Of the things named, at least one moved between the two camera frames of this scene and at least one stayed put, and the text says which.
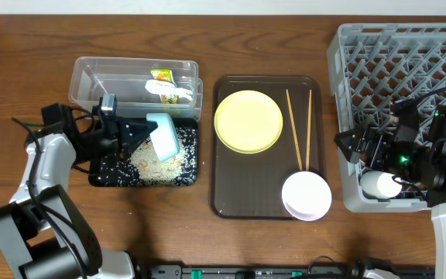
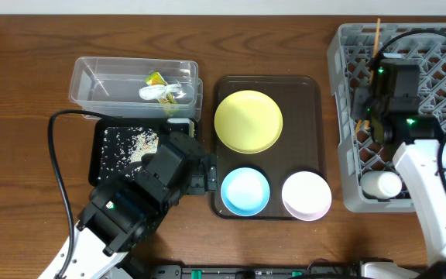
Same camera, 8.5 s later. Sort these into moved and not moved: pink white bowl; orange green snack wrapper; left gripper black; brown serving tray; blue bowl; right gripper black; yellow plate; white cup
Moved: right gripper black; left gripper black; orange green snack wrapper; blue bowl
Not moved: white cup; brown serving tray; yellow plate; pink white bowl
